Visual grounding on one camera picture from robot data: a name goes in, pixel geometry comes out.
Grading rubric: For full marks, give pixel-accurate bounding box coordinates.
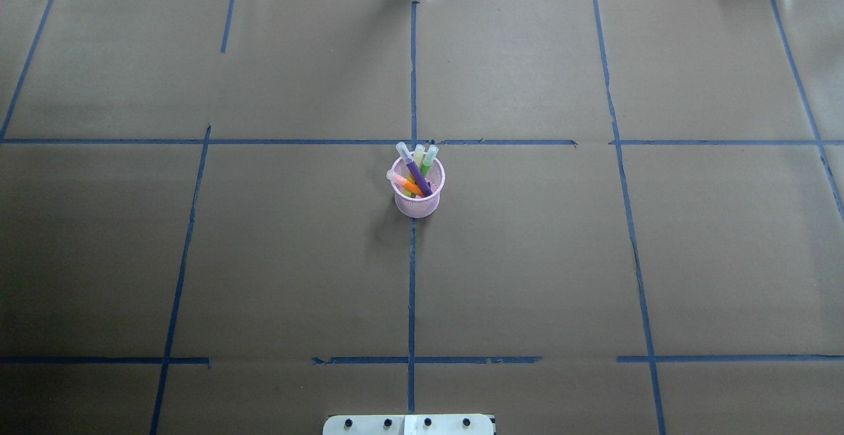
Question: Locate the pink mesh pen holder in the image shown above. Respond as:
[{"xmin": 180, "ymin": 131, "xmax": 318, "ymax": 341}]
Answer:
[{"xmin": 388, "ymin": 158, "xmax": 446, "ymax": 219}]

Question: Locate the orange highlighter pen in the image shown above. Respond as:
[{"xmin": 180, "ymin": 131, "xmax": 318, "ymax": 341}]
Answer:
[{"xmin": 386, "ymin": 170, "xmax": 426, "ymax": 198}]

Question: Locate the purple highlighter pen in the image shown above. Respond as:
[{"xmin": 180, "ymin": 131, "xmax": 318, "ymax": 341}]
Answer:
[{"xmin": 396, "ymin": 142, "xmax": 432, "ymax": 197}]

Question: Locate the green highlighter pen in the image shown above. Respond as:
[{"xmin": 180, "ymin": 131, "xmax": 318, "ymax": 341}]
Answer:
[{"xmin": 419, "ymin": 144, "xmax": 439, "ymax": 177}]

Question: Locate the white mounting column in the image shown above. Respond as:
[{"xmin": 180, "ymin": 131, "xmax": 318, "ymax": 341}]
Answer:
[{"xmin": 322, "ymin": 413, "xmax": 497, "ymax": 434}]

